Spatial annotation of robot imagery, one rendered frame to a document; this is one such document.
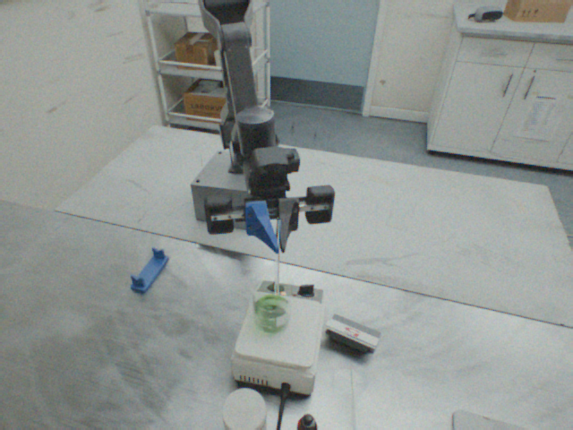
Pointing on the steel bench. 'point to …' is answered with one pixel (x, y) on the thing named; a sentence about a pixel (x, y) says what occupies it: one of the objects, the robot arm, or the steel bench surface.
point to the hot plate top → (295, 348)
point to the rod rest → (149, 271)
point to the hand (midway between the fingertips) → (276, 233)
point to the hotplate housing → (247, 367)
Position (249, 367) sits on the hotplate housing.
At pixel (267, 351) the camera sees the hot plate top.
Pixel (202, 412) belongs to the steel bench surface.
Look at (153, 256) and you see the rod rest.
